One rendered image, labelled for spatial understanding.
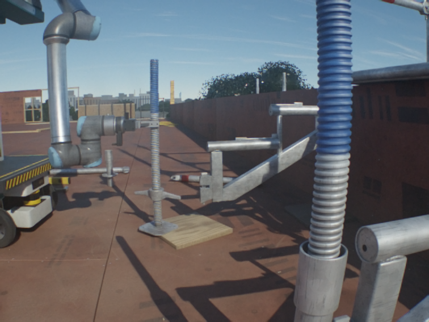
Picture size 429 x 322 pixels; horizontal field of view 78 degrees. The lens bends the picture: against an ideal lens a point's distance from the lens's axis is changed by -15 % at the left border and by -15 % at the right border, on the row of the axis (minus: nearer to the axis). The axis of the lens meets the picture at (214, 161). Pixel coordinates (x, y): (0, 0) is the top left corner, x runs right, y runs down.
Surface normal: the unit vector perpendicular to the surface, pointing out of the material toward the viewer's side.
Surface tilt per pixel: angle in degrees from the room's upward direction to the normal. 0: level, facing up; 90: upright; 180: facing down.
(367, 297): 90
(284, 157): 90
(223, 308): 0
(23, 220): 90
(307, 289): 90
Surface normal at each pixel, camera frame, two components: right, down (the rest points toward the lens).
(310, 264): -0.79, 0.11
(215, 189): 0.21, 0.17
